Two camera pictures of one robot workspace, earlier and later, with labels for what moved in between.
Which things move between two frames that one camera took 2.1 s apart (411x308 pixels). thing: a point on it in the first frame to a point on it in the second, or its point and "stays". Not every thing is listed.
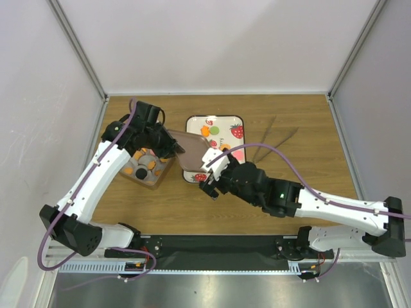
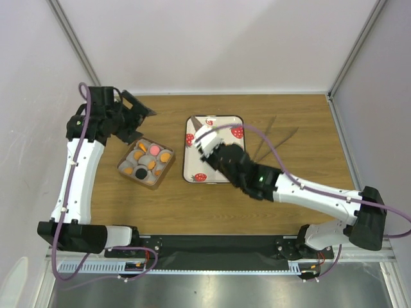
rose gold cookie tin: [145, 168] stays
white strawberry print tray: [221, 131] stays
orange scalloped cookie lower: [137, 155] stays
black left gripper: [170, 147] to [136, 115]
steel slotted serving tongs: [291, 131] stays
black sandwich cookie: [141, 173] stays
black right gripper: [209, 187] to [209, 158]
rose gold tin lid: [194, 147] to [196, 123]
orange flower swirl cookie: [128, 170] stays
